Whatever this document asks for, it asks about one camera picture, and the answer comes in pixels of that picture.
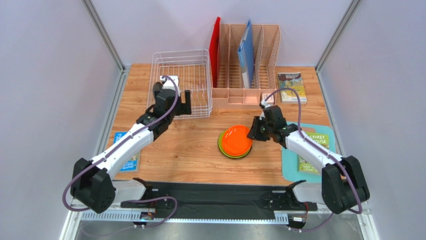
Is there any white power adapter cube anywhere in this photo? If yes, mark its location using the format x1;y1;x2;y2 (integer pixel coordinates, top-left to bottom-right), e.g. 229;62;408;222
261;93;275;105

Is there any orange plate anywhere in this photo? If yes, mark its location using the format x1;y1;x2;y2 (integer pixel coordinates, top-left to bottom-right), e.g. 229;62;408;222
220;124;254;157

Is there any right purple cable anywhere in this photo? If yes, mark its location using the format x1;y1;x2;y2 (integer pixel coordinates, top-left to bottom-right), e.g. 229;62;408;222
261;87;364;233

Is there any white wire dish rack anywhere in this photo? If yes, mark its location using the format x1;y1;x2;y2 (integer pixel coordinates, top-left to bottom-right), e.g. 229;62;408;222
146;49;213;120

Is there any blue storey treehouse book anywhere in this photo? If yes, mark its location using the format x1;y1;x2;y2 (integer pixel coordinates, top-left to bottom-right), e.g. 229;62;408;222
113;131;140;172

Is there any green plate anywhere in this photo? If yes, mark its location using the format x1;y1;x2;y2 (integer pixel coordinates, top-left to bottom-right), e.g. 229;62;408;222
218;130;252;160

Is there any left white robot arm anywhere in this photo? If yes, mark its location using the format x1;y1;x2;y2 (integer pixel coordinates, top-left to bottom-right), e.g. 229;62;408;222
68;88;192;214

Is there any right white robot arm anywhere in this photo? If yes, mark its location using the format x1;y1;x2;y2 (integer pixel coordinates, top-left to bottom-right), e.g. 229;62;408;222
247;104;370;214

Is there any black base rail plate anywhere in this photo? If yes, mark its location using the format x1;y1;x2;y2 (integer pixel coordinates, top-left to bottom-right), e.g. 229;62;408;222
120;181;318;220

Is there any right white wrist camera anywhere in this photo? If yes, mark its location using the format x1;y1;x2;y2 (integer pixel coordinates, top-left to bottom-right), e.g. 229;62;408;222
259;101;271;109

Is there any green storey treehouse book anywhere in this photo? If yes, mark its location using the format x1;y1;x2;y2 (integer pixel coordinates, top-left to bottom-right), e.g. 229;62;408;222
297;132;330;175

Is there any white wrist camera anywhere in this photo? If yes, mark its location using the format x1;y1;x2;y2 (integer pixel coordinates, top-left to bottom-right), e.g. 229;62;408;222
259;101;271;109
160;75;180;92

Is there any teal cutting board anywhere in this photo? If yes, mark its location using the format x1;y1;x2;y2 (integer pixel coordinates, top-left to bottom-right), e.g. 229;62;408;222
281;123;337;183

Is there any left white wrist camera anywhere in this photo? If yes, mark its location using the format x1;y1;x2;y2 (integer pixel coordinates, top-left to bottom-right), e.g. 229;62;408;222
160;75;180;92

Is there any illustrated book back right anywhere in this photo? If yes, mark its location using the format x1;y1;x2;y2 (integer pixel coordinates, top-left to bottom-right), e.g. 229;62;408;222
277;72;308;104

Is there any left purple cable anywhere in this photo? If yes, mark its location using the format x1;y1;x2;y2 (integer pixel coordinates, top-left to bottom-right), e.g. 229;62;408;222
61;75;180;229

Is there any red floral plate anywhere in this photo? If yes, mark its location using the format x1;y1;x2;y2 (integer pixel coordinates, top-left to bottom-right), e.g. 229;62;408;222
217;139;226;155

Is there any purple cable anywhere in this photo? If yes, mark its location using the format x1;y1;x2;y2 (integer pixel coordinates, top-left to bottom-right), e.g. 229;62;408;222
61;75;180;229
261;87;364;233

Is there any red folder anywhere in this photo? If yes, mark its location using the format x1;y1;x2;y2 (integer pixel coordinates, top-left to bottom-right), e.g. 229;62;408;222
208;16;222;88

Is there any pink desk file organizer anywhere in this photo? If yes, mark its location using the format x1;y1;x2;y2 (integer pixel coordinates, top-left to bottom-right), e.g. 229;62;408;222
212;22;281;110

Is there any blue folder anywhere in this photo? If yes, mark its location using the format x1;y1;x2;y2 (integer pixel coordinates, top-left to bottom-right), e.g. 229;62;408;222
237;19;255;89

